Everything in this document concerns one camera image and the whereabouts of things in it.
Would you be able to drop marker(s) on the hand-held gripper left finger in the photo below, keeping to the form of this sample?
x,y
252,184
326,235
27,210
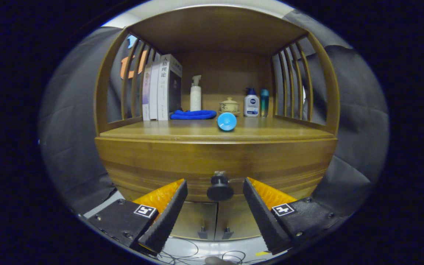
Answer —
x,y
168,219

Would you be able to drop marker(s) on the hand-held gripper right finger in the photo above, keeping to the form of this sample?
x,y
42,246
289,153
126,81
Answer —
x,y
261,217

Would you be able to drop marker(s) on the blue cosmetic tube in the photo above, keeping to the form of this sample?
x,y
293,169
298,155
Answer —
x,y
227,122

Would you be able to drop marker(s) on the wooden cabinet door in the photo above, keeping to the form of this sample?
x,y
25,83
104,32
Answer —
x,y
237,221
197,221

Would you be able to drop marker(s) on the wooden countertop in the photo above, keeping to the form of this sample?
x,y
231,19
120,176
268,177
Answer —
x,y
282,129

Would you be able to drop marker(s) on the wooden cabinet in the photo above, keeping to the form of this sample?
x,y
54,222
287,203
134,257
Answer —
x,y
226,73

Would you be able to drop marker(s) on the yellow floor tape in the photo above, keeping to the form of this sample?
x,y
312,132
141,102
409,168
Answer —
x,y
261,253

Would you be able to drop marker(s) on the blue folded cloth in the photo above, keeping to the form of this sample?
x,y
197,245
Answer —
x,y
193,115

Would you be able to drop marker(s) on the white lotion bottle blue cap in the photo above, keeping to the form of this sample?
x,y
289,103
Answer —
x,y
251,105

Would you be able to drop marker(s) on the teal slim bottle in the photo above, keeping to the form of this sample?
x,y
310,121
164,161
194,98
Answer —
x,y
264,103

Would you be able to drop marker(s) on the beige lidded teacup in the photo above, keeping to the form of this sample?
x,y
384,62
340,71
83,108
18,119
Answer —
x,y
229,106

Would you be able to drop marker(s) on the white pump bottle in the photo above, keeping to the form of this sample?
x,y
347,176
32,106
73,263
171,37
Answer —
x,y
195,99

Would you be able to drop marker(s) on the thin white book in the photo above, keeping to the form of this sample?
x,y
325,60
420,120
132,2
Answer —
x,y
154,95

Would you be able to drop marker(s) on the thin purple book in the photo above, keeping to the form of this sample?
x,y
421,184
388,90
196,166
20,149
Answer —
x,y
145,95

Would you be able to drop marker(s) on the thick white and black book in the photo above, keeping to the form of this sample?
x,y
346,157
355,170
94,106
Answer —
x,y
163,92

